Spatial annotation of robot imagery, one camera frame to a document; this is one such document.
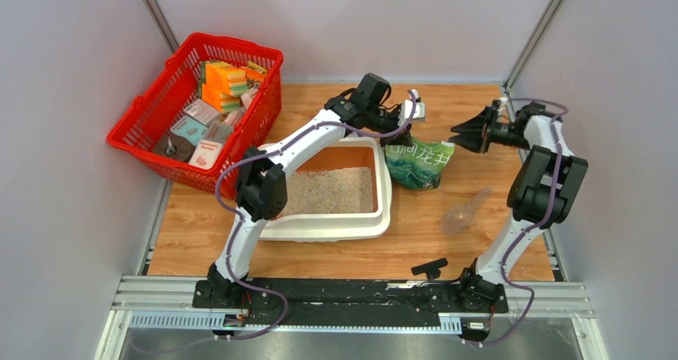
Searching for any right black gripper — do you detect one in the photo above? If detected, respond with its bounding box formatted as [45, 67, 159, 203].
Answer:
[449, 106, 531, 154]

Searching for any green cat litter bag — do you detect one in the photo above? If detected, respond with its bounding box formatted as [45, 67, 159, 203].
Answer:
[385, 138, 456, 190]

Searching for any clear plastic scoop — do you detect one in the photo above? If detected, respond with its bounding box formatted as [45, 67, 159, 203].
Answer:
[439, 187, 493, 235]

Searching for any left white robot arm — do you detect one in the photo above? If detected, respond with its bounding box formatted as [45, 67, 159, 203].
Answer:
[206, 73, 425, 308]

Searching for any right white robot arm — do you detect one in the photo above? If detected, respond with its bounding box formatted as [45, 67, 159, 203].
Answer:
[449, 98, 588, 311]

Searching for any white orange litter box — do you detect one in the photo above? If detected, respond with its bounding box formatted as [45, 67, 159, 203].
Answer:
[261, 137, 393, 242]

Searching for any white pink sponge box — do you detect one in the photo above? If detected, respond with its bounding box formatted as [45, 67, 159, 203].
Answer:
[188, 140, 223, 170]

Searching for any black T-shaped tool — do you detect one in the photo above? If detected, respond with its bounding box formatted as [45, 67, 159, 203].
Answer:
[411, 258, 449, 280]

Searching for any orange sponge pack lower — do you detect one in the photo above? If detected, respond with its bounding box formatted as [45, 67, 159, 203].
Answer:
[200, 83, 241, 114]

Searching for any orange sponge pack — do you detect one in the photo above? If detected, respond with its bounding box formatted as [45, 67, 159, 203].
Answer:
[202, 62, 249, 96]
[200, 83, 241, 114]

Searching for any red plastic shopping basket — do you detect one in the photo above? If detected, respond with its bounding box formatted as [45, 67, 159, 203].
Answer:
[107, 32, 284, 193]

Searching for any orange sponge pack upper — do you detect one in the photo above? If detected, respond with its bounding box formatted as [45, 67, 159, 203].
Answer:
[202, 62, 249, 96]

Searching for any teal card package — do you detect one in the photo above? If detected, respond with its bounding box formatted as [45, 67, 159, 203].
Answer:
[169, 115, 207, 146]

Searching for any brown round scrubber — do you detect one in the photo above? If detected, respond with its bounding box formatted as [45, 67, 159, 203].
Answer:
[153, 133, 195, 162]

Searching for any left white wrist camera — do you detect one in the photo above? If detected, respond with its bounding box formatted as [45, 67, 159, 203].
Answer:
[398, 99, 426, 126]

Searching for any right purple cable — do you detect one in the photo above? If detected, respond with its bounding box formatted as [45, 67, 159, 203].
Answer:
[459, 98, 570, 347]

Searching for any purple cable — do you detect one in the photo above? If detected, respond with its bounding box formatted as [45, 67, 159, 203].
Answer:
[459, 98, 570, 347]
[213, 89, 420, 342]

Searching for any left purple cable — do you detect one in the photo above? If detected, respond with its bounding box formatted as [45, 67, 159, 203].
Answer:
[213, 89, 420, 342]

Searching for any black mounting base plate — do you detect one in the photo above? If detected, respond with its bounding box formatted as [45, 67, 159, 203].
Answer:
[192, 278, 509, 328]

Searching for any aluminium frame rail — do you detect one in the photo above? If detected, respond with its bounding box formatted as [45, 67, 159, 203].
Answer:
[95, 276, 608, 359]

